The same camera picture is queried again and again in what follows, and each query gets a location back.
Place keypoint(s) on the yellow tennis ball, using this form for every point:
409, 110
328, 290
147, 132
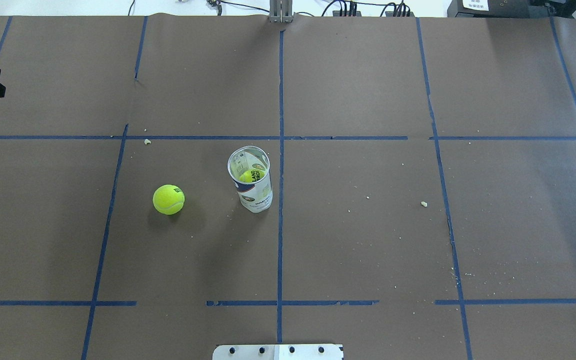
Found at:
168, 199

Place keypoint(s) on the clear tennis ball can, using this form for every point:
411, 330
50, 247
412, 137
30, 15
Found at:
254, 196

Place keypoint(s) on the tennis ball inside can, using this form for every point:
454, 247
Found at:
247, 177

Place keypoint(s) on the black computer box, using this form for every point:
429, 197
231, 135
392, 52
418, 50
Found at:
512, 9

